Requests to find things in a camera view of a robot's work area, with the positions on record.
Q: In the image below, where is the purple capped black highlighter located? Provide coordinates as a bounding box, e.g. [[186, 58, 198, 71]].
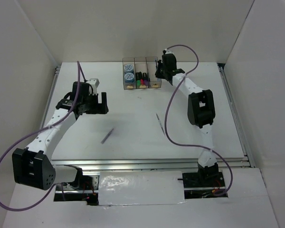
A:
[[142, 73, 149, 87]]

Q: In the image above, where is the green capped black highlighter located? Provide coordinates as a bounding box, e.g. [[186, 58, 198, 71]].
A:
[[135, 72, 142, 88]]

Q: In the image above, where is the thin black white pen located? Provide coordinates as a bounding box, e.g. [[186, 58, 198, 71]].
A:
[[156, 113, 165, 135]]

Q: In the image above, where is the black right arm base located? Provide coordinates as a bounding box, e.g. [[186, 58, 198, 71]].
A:
[[178, 172, 227, 200]]

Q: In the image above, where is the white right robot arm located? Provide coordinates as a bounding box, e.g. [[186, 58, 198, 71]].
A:
[[155, 49, 219, 186]]

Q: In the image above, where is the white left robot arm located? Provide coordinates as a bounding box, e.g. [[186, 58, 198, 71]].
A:
[[12, 79, 108, 190]]

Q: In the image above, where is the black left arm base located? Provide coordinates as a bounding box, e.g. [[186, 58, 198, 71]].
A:
[[54, 175, 100, 206]]

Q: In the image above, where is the right clear storage bin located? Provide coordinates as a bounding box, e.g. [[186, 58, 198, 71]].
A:
[[146, 57, 162, 88]]

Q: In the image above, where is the clear storage bin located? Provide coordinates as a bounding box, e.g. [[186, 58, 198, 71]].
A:
[[123, 57, 136, 90], [134, 57, 148, 89], [146, 57, 162, 88]]

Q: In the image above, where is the middle clear storage bin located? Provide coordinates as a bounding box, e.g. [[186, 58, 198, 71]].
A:
[[134, 57, 148, 89]]

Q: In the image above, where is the left clear storage bin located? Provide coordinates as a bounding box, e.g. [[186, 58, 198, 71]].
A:
[[123, 57, 136, 90]]

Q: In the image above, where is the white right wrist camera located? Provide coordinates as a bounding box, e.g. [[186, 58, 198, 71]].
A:
[[162, 48, 174, 55]]

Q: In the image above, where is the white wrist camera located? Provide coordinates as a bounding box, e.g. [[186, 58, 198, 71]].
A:
[[162, 48, 174, 55], [87, 78, 99, 95]]

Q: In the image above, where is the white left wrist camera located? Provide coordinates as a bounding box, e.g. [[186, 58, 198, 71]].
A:
[[87, 78, 99, 95]]

